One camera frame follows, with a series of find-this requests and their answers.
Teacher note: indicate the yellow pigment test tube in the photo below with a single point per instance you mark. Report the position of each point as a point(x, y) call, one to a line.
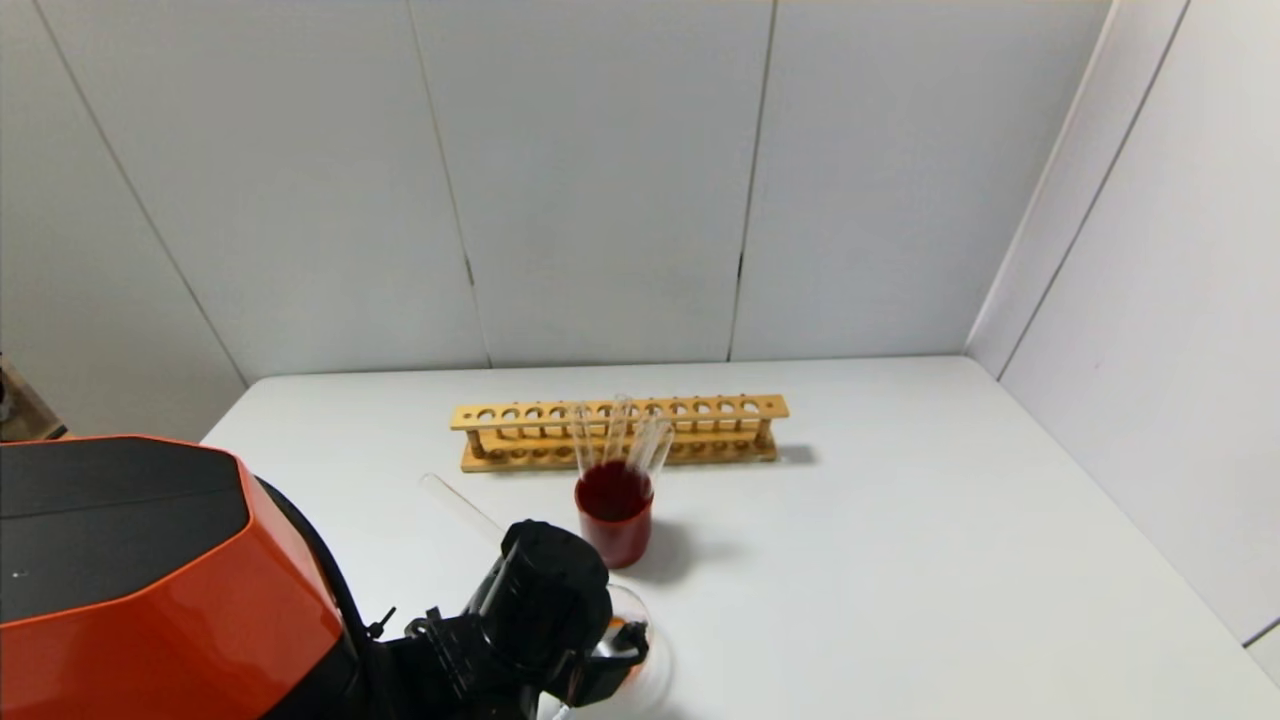
point(583, 440)

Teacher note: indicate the red pigment test tube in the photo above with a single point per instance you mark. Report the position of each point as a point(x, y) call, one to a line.
point(462, 508)

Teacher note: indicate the empty clear glass test tube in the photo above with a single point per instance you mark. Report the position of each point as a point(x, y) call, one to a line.
point(663, 445)
point(645, 450)
point(620, 430)

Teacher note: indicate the red plastic cup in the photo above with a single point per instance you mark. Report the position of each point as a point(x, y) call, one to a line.
point(620, 540)

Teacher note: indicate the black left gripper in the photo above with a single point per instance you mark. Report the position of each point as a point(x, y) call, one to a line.
point(610, 655)

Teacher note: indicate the wooden test tube rack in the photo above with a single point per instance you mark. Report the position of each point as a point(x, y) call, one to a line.
point(772, 405)

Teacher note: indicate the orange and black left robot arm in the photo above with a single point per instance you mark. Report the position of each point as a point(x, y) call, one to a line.
point(130, 590)

